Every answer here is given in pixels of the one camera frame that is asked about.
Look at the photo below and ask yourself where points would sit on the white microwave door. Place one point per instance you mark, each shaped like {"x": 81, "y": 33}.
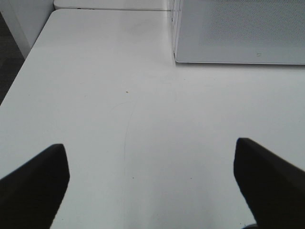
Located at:
{"x": 241, "y": 31}

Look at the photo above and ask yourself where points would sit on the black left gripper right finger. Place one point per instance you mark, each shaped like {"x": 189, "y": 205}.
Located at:
{"x": 273, "y": 188}

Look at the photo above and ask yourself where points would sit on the white adjacent table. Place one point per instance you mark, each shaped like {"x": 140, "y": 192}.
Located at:
{"x": 154, "y": 5}

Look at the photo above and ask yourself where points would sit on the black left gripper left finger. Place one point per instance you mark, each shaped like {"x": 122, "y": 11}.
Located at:
{"x": 31, "y": 195}

